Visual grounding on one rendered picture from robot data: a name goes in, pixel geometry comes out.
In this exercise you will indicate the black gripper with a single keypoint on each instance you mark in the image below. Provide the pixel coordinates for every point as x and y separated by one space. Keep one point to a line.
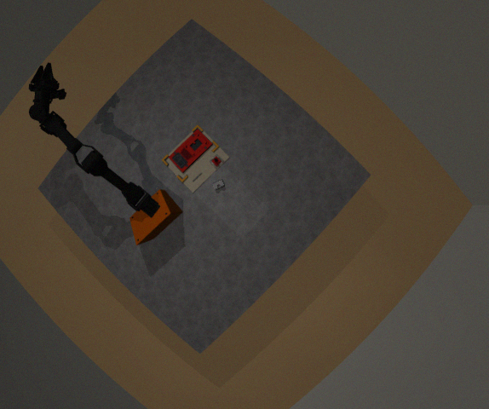
42 83

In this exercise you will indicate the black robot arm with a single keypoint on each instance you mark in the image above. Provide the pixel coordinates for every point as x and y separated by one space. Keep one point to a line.
94 163

